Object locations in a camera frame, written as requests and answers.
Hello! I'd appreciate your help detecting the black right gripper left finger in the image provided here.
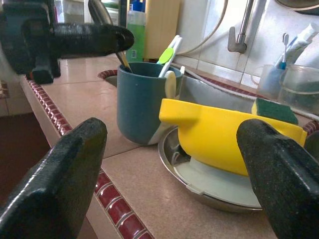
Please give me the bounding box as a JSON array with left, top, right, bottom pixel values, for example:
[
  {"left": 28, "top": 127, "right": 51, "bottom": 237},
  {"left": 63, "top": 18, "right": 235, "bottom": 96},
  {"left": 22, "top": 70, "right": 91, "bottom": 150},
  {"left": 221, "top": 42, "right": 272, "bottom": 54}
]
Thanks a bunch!
[{"left": 0, "top": 118, "right": 108, "bottom": 239}]

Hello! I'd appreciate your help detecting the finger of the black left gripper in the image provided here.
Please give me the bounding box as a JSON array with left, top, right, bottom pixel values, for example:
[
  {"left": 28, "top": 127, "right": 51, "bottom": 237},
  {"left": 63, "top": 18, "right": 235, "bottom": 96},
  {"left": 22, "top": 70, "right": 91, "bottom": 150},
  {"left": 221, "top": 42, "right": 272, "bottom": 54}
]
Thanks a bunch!
[
  {"left": 51, "top": 31, "right": 125, "bottom": 60},
  {"left": 56, "top": 23, "right": 135, "bottom": 52}
]

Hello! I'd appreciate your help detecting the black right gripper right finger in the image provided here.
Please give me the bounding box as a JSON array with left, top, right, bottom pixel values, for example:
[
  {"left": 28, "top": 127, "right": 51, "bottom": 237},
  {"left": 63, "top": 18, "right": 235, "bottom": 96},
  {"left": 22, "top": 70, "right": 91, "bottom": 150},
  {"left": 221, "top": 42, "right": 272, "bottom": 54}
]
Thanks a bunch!
[{"left": 236, "top": 119, "right": 319, "bottom": 239}]

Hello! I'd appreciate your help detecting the wooden chopstick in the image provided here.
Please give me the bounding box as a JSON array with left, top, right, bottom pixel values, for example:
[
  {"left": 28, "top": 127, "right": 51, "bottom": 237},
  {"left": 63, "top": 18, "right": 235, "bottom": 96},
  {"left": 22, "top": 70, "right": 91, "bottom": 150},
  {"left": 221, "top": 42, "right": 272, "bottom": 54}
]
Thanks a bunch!
[{"left": 115, "top": 51, "right": 133, "bottom": 73}]

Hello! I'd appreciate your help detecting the white training chopsticks green clip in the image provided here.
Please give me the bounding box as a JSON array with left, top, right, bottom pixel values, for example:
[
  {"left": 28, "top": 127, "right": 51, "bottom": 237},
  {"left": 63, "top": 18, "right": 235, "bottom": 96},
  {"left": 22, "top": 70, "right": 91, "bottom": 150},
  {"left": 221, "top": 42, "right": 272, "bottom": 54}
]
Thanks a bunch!
[{"left": 156, "top": 34, "right": 183, "bottom": 78}]

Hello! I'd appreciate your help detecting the blue plastic cup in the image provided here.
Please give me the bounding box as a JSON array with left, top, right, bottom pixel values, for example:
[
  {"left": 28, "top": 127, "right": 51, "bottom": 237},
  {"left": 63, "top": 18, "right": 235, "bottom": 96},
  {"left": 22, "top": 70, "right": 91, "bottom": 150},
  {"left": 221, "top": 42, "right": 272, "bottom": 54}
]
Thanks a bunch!
[{"left": 116, "top": 61, "right": 184, "bottom": 146}]

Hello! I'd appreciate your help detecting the yellow plastic bowl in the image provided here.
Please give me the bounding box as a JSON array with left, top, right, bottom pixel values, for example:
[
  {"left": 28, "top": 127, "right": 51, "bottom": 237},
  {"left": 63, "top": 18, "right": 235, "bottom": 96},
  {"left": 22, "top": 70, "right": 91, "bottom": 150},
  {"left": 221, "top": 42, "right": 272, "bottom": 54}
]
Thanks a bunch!
[{"left": 159, "top": 98, "right": 308, "bottom": 177}]

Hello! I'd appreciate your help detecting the green dish soap bottle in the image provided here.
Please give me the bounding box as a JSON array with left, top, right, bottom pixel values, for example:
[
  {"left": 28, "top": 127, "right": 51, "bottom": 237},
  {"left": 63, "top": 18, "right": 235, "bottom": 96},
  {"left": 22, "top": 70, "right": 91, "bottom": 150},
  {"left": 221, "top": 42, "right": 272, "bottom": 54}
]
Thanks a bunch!
[{"left": 126, "top": 0, "right": 147, "bottom": 62}]

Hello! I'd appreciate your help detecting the beige water ionizer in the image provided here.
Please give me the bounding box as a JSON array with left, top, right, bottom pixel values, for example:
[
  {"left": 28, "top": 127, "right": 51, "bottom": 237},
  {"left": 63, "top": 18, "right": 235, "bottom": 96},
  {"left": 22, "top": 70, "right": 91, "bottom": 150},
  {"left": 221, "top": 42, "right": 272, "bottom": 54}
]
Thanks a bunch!
[{"left": 144, "top": 0, "right": 181, "bottom": 60}]

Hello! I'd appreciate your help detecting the green and yellow sponge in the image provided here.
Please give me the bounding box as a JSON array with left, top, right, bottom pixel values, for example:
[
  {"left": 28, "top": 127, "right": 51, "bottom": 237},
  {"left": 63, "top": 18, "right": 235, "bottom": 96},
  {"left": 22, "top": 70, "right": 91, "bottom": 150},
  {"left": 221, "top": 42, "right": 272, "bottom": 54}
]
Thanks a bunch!
[{"left": 251, "top": 97, "right": 299, "bottom": 126}]

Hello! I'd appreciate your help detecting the white plastic spoon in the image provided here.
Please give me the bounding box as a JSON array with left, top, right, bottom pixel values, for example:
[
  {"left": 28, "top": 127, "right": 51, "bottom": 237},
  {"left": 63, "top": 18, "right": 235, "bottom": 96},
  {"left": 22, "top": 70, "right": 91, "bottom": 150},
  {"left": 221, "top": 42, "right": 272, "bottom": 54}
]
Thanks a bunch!
[{"left": 164, "top": 70, "right": 177, "bottom": 100}]

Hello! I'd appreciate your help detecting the dark green scouring pad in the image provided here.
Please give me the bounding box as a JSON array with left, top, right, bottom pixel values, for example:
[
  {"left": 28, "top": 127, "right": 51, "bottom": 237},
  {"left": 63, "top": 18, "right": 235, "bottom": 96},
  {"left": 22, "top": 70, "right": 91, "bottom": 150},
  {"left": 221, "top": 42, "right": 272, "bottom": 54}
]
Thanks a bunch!
[{"left": 286, "top": 81, "right": 319, "bottom": 107}]

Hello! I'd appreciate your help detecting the clear plastic mug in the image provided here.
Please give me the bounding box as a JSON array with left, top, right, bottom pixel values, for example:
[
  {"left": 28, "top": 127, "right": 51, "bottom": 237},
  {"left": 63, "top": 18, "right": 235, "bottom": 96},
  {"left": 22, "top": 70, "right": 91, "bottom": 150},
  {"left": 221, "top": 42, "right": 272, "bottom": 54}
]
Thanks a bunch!
[{"left": 251, "top": 64, "right": 287, "bottom": 100}]

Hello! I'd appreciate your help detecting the round steel plate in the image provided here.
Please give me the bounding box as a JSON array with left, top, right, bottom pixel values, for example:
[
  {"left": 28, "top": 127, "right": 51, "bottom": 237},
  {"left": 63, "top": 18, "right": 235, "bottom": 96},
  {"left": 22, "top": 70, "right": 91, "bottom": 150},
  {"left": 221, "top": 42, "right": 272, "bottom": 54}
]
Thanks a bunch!
[{"left": 158, "top": 125, "right": 265, "bottom": 214}]

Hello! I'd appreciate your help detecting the blue toothbrush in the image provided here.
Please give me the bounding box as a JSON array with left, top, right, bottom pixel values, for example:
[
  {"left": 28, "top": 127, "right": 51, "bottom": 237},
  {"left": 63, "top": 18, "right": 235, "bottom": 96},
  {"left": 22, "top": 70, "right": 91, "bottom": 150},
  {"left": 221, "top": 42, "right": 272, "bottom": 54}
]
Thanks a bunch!
[{"left": 274, "top": 33, "right": 291, "bottom": 70}]

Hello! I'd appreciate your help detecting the white toothpaste tube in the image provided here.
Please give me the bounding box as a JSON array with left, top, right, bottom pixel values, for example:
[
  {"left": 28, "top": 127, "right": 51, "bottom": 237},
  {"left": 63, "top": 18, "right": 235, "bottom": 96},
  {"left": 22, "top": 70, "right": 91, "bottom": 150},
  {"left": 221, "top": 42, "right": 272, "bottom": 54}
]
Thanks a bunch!
[{"left": 286, "top": 22, "right": 319, "bottom": 65}]

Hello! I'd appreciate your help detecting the hanging steel pan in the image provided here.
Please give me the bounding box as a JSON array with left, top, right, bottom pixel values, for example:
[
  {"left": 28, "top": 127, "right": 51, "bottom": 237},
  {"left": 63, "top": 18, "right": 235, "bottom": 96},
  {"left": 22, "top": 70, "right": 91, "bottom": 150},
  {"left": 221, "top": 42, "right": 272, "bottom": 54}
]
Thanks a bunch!
[{"left": 274, "top": 0, "right": 319, "bottom": 12}]

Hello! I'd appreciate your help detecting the beige ionizer supply hose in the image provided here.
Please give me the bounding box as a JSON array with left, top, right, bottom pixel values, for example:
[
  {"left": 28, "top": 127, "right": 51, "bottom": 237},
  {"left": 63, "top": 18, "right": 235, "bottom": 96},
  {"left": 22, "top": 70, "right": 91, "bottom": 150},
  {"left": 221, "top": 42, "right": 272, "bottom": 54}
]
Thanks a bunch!
[{"left": 178, "top": 0, "right": 229, "bottom": 56}]

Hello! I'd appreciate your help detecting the steel wall tap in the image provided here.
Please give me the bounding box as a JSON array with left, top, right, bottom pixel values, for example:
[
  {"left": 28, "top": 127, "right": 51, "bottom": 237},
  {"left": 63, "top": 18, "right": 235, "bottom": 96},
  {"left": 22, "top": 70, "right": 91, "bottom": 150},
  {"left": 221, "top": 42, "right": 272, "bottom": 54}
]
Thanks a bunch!
[{"left": 227, "top": 0, "right": 260, "bottom": 54}]

